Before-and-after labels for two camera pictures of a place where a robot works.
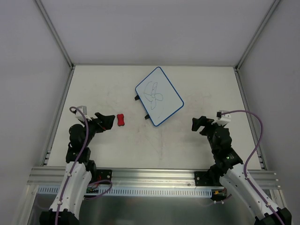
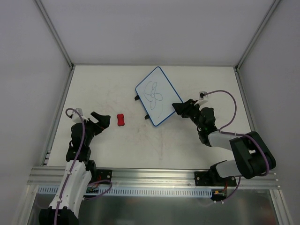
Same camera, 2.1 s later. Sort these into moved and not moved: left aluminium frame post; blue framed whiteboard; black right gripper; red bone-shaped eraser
Moved: black right gripper
Not moved: left aluminium frame post; blue framed whiteboard; red bone-shaped eraser
